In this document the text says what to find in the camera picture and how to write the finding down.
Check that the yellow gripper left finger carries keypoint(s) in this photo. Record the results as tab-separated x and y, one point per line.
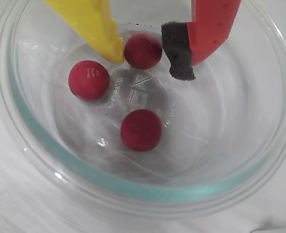
92	24

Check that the clear glass bowl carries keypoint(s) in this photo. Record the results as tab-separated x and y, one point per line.
206	145

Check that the red round candy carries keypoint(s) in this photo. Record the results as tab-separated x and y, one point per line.
143	51
141	129

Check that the red candy with white print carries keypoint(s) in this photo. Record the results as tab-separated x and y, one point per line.
89	80

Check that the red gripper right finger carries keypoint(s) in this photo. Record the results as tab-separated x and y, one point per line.
211	24

